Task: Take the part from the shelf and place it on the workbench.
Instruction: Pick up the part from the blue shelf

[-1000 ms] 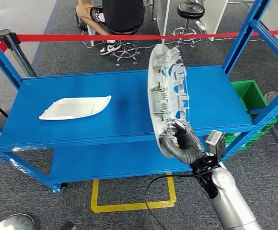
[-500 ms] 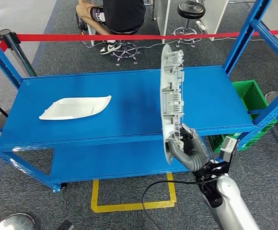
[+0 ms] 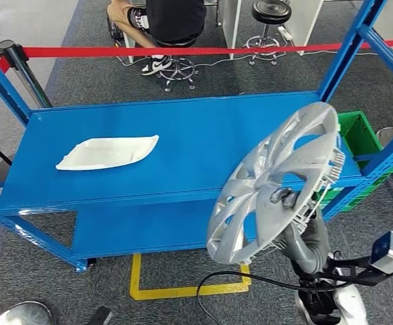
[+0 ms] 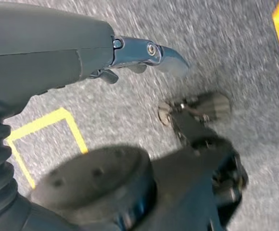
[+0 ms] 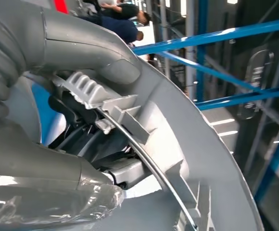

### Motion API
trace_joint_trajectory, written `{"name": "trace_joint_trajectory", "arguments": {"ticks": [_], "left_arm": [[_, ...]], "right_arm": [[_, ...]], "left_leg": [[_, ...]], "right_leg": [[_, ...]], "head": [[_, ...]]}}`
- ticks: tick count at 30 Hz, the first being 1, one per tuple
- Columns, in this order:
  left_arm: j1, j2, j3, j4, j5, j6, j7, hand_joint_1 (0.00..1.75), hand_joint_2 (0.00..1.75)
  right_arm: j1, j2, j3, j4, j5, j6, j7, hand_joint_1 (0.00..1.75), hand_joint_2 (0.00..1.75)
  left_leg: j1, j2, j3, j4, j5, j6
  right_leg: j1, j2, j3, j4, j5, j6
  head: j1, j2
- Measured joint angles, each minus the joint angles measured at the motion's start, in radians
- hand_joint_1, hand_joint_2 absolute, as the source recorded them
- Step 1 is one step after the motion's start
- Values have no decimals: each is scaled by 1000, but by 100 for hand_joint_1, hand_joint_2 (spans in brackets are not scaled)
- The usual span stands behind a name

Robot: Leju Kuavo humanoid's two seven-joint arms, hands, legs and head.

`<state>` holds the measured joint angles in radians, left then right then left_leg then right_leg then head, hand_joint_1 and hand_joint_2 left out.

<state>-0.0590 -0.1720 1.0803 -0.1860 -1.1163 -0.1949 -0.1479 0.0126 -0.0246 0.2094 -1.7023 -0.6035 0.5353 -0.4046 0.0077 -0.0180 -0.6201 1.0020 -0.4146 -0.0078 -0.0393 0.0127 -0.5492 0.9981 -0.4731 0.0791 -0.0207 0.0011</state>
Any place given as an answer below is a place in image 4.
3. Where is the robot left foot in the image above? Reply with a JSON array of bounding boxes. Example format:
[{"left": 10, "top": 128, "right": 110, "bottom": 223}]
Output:
[{"left": 186, "top": 91, "right": 231, "bottom": 124}]

